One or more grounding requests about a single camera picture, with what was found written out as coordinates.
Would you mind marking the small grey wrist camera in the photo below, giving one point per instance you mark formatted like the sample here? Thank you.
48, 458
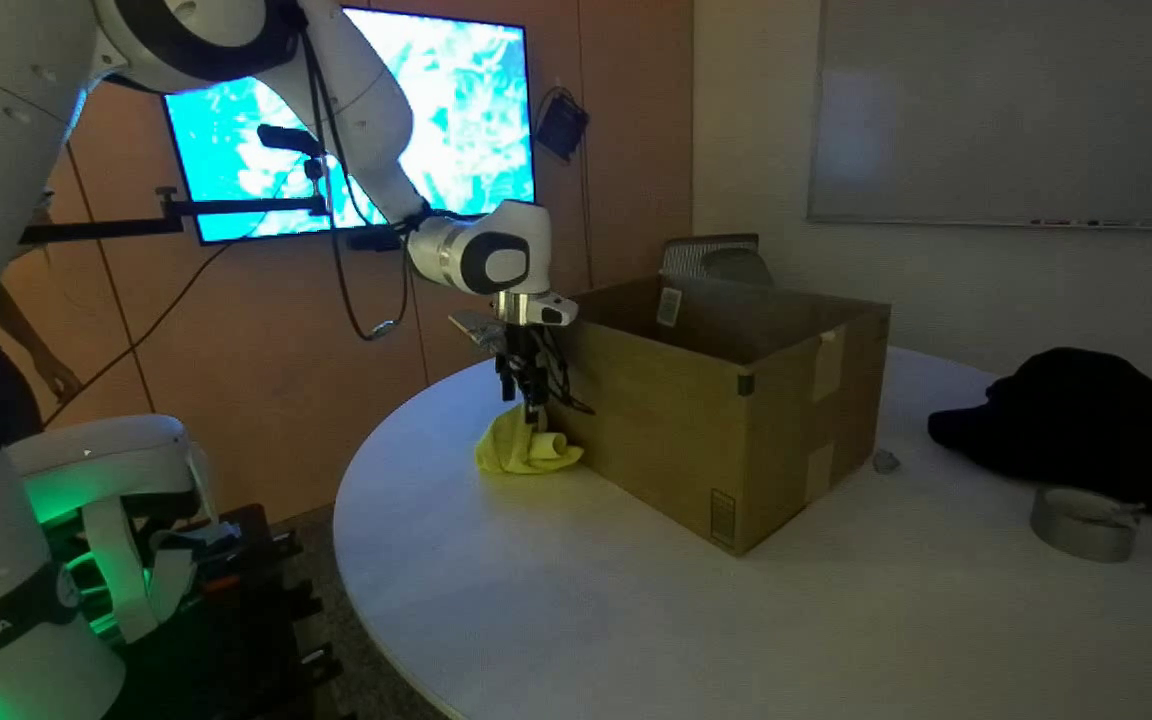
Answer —
478, 330

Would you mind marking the grey tape roll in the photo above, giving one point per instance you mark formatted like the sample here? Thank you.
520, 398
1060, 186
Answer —
1084, 520

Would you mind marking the wall-mounted tv screen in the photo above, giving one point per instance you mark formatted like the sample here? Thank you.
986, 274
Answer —
469, 106

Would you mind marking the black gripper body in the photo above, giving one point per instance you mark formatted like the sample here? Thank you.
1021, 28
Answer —
532, 368

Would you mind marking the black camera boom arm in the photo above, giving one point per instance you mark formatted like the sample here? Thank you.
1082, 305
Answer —
174, 213

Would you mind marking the yellow microfiber towel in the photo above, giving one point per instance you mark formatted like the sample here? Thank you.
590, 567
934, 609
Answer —
513, 445

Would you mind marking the small clear plastic piece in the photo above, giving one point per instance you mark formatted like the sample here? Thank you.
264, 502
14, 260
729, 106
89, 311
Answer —
884, 463

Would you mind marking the white wall whiteboard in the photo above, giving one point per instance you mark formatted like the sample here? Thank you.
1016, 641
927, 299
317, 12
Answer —
986, 115

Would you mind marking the black cloth bundle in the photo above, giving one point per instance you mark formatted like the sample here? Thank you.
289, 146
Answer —
1060, 416

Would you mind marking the black wall power adapter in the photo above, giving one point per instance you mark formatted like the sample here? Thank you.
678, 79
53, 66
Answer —
563, 127

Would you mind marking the open cardboard box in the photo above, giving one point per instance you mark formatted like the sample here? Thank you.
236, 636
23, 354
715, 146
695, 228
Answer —
724, 404

